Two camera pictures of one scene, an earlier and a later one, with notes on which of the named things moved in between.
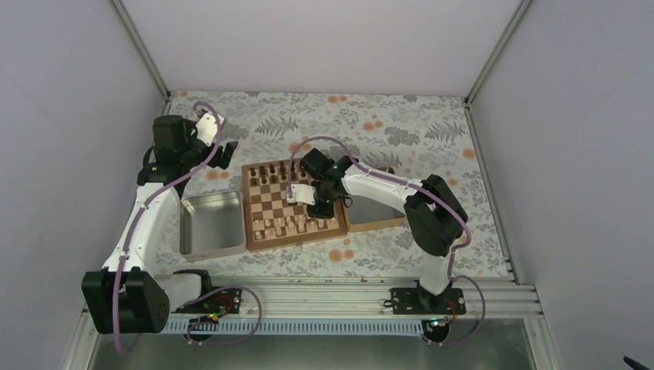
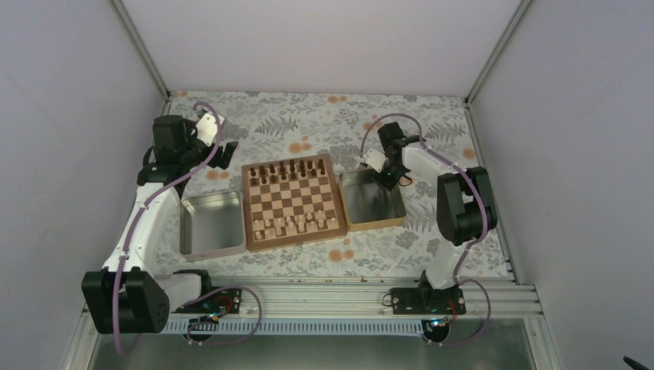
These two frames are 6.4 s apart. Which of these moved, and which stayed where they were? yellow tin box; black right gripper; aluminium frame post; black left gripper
Moved: black right gripper
Stayed: aluminium frame post; black left gripper; yellow tin box
